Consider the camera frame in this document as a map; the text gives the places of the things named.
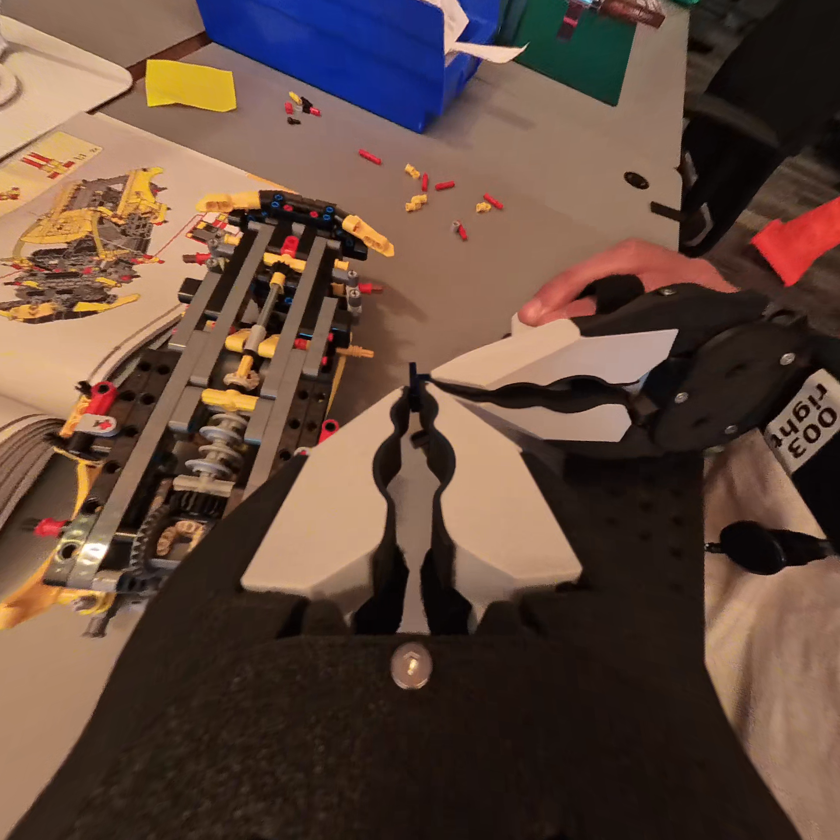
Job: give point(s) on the small dark brick piece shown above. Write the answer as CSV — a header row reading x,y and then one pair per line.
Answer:
x,y
415,387

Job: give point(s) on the green plastic bin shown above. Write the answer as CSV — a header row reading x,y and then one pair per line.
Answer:
x,y
577,65

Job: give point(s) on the blue plastic bin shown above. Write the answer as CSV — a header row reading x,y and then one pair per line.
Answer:
x,y
341,52

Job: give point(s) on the black chair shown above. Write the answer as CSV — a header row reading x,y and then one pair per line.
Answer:
x,y
754,131

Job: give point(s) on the white paper sheet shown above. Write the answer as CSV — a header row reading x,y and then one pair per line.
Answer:
x,y
479,49

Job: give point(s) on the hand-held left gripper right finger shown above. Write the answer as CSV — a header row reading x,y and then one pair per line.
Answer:
x,y
505,518

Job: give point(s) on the yellow brick car model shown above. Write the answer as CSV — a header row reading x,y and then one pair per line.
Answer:
x,y
249,367

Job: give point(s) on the black perforated board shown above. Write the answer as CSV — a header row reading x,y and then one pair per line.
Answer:
x,y
623,525

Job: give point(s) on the person's white shirt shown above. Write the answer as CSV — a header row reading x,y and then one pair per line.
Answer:
x,y
774,656

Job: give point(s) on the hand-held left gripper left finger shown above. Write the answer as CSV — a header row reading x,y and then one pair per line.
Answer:
x,y
321,518

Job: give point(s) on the yellow paper note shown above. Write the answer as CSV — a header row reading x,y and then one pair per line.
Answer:
x,y
190,85

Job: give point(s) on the scattered small brick pins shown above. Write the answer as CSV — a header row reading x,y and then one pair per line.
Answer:
x,y
426,184

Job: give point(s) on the open instruction booklet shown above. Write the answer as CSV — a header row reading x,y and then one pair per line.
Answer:
x,y
65,341

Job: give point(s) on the person's right hand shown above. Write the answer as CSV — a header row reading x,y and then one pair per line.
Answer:
x,y
656,262

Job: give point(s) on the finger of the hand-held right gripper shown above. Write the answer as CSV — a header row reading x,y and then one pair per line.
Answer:
x,y
577,358
577,425

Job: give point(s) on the grey desk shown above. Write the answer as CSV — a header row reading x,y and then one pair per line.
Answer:
x,y
525,164

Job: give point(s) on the black desk grommet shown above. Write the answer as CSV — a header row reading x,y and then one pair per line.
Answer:
x,y
635,179

